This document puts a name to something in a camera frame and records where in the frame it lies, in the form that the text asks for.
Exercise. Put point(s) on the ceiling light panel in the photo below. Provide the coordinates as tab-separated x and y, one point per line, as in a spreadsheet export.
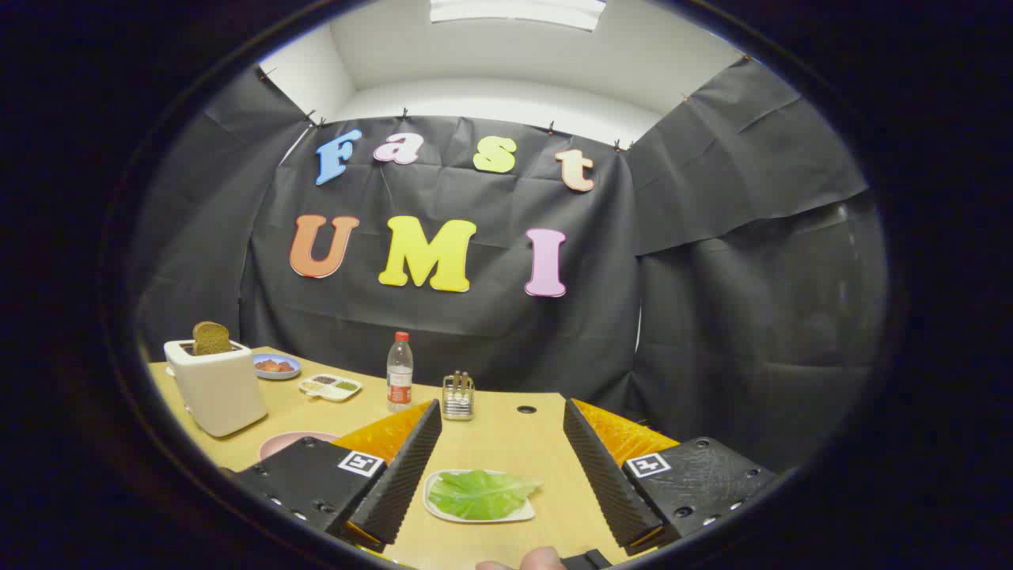
518	9

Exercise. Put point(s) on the blue plate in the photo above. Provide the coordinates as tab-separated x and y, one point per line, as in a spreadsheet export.
277	376

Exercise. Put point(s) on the brown bread slice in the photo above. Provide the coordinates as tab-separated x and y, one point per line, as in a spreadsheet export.
211	339

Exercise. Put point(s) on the green lettuce leaf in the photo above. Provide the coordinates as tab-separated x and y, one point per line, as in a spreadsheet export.
479	495

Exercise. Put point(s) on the white divided condiment tray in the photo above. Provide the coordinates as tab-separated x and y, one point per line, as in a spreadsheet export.
330	387

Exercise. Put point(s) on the pink round plate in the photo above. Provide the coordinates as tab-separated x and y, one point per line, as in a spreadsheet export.
285	442

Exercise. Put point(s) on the white toaster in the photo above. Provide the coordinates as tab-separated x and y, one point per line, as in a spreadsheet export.
218	392

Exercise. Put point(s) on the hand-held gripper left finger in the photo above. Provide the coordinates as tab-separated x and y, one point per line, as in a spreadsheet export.
404	475

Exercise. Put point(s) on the clear bottle with red cap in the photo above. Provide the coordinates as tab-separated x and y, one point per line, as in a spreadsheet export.
400	380

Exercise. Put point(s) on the white square plate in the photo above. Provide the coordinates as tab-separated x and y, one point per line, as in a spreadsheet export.
434	507

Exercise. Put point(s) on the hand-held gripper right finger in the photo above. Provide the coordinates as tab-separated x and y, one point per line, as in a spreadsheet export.
601	475

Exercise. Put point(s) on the red food pieces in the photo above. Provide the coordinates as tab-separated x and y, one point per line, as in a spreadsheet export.
275	366

